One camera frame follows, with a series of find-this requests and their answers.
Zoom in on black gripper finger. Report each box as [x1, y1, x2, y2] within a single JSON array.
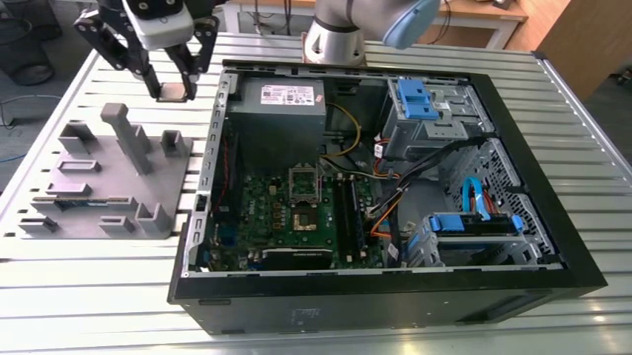
[[164, 15, 219, 101], [72, 10, 164, 101]]

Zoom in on silver CPU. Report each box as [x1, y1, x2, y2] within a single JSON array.
[[154, 81, 191, 104]]

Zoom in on metal socket cover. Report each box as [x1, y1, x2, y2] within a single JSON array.
[[287, 162, 325, 206]]

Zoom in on CPU socket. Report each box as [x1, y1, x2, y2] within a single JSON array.
[[289, 206, 323, 233]]

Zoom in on black waste bin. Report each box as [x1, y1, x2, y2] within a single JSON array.
[[0, 18, 55, 87]]

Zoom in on grey power supply unit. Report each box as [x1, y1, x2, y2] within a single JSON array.
[[224, 77, 330, 167]]

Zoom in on grey parts rack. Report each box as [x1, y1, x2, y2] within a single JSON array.
[[17, 102, 196, 241]]

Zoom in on blue RAM stick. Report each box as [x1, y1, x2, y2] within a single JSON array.
[[32, 195, 132, 211]]

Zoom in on green Dell motherboard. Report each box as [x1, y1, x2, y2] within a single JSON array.
[[199, 172, 392, 273]]

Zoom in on grey drive cage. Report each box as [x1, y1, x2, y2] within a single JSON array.
[[382, 77, 494, 162]]

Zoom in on graphics card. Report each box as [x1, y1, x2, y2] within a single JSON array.
[[259, 246, 333, 271]]

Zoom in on hard disk in blue carrier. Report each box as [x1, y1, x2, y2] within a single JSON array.
[[429, 214, 524, 237]]

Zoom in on wooden cabinet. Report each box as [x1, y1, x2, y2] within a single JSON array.
[[536, 0, 632, 103]]

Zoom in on black PC case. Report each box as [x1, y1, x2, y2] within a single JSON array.
[[166, 58, 608, 336]]

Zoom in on grey disk bay cage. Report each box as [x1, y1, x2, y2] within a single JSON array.
[[402, 212, 564, 268]]

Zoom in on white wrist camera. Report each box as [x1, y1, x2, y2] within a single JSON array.
[[123, 0, 195, 51]]

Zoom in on yellow power wire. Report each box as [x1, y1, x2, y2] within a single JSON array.
[[319, 101, 365, 159]]

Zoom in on wire locking lever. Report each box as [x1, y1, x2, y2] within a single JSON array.
[[317, 158, 327, 207]]

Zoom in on large blue drive bracket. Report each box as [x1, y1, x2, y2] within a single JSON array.
[[394, 79, 444, 121]]

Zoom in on black and white wire bundle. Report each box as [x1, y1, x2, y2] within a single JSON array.
[[319, 155, 401, 182]]

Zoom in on black cable bundle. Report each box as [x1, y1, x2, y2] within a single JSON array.
[[367, 136, 488, 219]]

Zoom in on wooden desk white frame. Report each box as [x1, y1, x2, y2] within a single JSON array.
[[222, 0, 529, 51]]

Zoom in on orange wires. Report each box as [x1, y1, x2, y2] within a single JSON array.
[[369, 206, 396, 240]]

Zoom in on blue SATA cable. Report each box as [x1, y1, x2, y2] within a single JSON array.
[[461, 177, 494, 223]]

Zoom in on red SATA cable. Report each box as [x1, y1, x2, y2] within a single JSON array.
[[481, 190, 500, 219]]

